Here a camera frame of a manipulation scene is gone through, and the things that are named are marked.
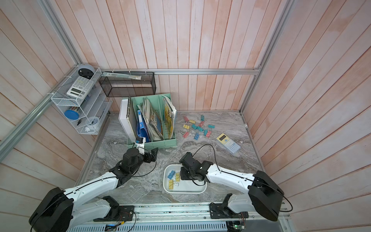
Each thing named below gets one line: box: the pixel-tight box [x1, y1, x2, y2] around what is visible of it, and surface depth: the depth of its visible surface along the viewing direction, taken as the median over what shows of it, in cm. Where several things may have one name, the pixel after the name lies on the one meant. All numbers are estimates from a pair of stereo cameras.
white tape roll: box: [85, 116, 100, 133], surface depth 93 cm
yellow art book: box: [163, 95, 177, 140], surface depth 93 cm
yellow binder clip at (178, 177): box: [175, 172, 181, 182], surface depth 86 cm
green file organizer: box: [121, 93, 177, 148], surface depth 94 cm
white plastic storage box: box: [163, 163, 208, 194], surface depth 84 cm
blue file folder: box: [136, 109, 150, 143], surface depth 89 cm
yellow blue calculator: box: [216, 132, 242, 155], surface depth 102 cm
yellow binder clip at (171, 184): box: [168, 179, 174, 190], surface depth 84 cm
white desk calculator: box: [66, 75, 94, 100], surface depth 79 cm
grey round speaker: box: [77, 63, 96, 80], surface depth 83 cm
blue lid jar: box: [64, 109, 80, 120], surface depth 78 cm
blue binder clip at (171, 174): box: [167, 170, 176, 180], surface depth 87 cm
